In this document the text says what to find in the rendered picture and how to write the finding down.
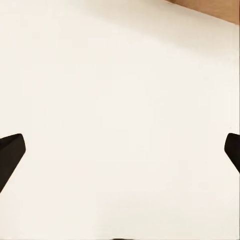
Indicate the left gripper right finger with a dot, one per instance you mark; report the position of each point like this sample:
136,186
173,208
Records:
232,149

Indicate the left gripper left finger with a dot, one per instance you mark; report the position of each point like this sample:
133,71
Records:
12,149

